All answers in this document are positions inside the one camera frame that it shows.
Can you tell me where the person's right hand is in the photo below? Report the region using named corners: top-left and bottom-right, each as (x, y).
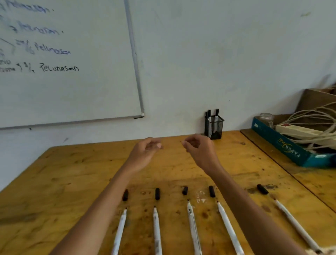
top-left (181, 134), bottom-right (222, 175)

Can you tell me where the person's left hand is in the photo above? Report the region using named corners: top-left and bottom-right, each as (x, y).
top-left (125, 137), bottom-right (162, 174)

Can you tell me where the person's left forearm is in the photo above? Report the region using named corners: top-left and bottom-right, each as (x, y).
top-left (49, 165), bottom-right (140, 255)

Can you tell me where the person's right forearm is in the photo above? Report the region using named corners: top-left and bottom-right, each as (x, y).
top-left (209, 167), bottom-right (308, 255)

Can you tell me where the black mesh pen holder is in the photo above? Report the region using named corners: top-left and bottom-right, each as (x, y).
top-left (204, 116), bottom-right (225, 140)

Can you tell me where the clear glass jar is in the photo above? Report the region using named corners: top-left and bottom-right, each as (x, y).
top-left (259, 113), bottom-right (275, 128)

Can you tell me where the white uncapped marker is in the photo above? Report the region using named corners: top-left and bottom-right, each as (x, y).
top-left (187, 200), bottom-right (203, 255)
top-left (111, 208), bottom-right (128, 255)
top-left (153, 206), bottom-right (163, 255)
top-left (274, 198), bottom-right (323, 254)
top-left (216, 201), bottom-right (245, 255)

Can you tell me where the blue cardboard box lid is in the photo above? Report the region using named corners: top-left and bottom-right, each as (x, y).
top-left (251, 117), bottom-right (336, 168)

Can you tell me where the white power strip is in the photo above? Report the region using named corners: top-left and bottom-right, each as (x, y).
top-left (275, 123), bottom-right (336, 140)

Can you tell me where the brown cardboard box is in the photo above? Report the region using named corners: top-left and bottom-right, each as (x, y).
top-left (272, 88), bottom-right (336, 132)

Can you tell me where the beige woven cloth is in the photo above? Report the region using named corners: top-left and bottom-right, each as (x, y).
top-left (314, 245), bottom-right (336, 255)

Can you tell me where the white whiteboard with metal frame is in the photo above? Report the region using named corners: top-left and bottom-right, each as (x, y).
top-left (0, 0), bottom-right (145, 131)

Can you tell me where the bundle of white cables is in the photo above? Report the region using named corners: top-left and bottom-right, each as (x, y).
top-left (273, 102), bottom-right (336, 152)

